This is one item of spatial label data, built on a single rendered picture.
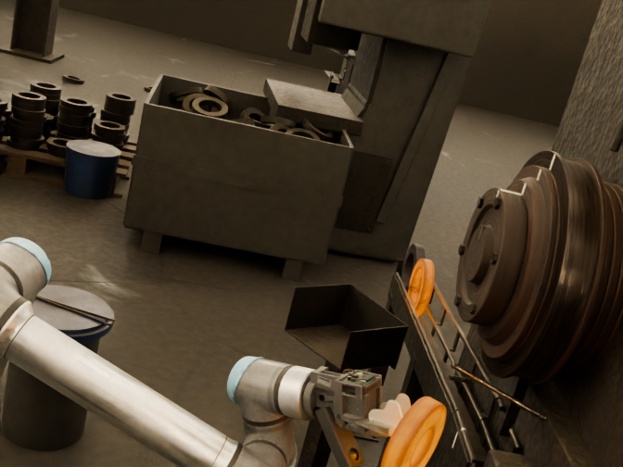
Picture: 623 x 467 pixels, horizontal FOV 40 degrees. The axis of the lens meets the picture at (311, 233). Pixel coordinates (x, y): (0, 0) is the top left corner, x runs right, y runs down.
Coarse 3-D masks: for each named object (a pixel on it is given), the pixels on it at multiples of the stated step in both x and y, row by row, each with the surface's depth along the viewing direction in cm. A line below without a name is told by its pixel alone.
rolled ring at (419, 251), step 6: (414, 246) 287; (420, 246) 287; (408, 252) 294; (414, 252) 285; (420, 252) 284; (408, 258) 294; (414, 258) 284; (420, 258) 282; (408, 264) 296; (414, 264) 282; (402, 270) 297; (408, 270) 296; (402, 276) 295; (408, 276) 296; (402, 282) 294; (408, 282) 294
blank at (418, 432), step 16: (432, 400) 137; (416, 416) 133; (432, 416) 135; (400, 432) 132; (416, 432) 132; (432, 432) 140; (400, 448) 131; (416, 448) 141; (432, 448) 143; (384, 464) 133; (400, 464) 132; (416, 464) 139
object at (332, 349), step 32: (320, 288) 242; (352, 288) 247; (288, 320) 239; (320, 320) 247; (352, 320) 248; (384, 320) 237; (320, 352) 229; (352, 352) 221; (384, 352) 228; (320, 448) 242
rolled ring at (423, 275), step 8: (416, 264) 276; (424, 264) 267; (432, 264) 267; (416, 272) 276; (424, 272) 265; (432, 272) 265; (416, 280) 278; (424, 280) 263; (432, 280) 263; (408, 288) 280; (416, 288) 278; (424, 288) 263; (432, 288) 263; (416, 296) 277; (424, 296) 263; (416, 304) 265; (424, 304) 264; (416, 312) 267; (424, 312) 266
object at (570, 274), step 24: (552, 168) 165; (576, 168) 163; (576, 192) 156; (576, 216) 153; (576, 240) 151; (576, 264) 150; (552, 288) 152; (576, 288) 151; (552, 312) 151; (576, 312) 152; (528, 336) 158; (552, 336) 154; (504, 360) 168; (528, 360) 157; (552, 360) 158
